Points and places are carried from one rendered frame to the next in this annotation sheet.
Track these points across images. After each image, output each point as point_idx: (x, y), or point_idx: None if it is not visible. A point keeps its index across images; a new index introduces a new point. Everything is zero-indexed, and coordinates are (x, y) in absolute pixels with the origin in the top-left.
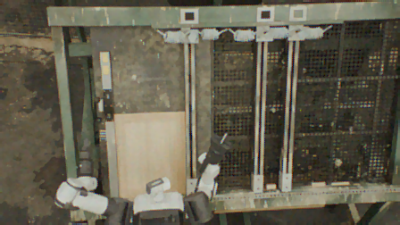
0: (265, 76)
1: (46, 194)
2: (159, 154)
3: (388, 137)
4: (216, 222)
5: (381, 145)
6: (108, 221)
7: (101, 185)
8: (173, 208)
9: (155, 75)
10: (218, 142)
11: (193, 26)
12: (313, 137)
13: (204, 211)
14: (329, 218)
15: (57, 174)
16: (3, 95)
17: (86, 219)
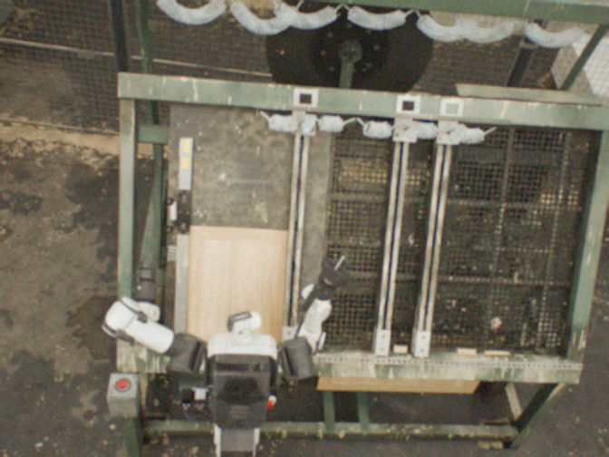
0: (402, 189)
1: (82, 344)
2: (246, 288)
3: (565, 293)
4: (318, 405)
5: (555, 302)
6: (171, 364)
7: None
8: (262, 354)
9: (252, 176)
10: (332, 267)
11: (310, 110)
12: (464, 284)
13: (304, 363)
14: (480, 412)
15: (99, 319)
16: (35, 207)
17: (137, 370)
